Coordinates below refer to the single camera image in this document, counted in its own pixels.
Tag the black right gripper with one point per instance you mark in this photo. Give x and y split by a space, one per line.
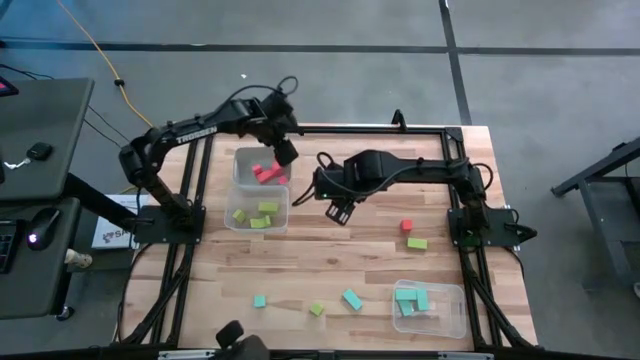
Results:
335 185

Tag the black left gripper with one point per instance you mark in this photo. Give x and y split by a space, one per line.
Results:
277 117

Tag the green cube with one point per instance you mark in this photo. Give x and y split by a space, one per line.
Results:
239 216
316 309

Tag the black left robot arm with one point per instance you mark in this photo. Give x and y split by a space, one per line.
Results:
165 145

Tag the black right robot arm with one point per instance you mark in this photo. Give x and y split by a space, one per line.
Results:
425 170

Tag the clear plastic bin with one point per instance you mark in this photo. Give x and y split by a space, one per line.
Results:
280 222
450 315

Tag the teal cube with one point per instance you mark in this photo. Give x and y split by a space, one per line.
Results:
259 301

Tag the white paper sign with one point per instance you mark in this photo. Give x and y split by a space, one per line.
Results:
112 235

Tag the beige shoe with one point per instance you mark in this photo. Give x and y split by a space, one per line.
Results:
77 258

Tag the black desk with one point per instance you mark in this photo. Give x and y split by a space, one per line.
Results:
45 115

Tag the black computer mouse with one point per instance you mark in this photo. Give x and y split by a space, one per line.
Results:
47 222

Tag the black metal table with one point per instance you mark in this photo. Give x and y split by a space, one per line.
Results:
595 170

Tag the red lit device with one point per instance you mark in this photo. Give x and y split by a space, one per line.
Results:
6 87

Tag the black keyboard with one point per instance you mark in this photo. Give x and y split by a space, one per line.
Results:
7 245

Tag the black aluminium table frame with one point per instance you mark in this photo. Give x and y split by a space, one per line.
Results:
325 130

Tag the black frame hook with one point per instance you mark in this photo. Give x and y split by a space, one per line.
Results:
398 118

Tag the silver metal bracket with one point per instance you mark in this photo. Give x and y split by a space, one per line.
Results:
465 356
185 355

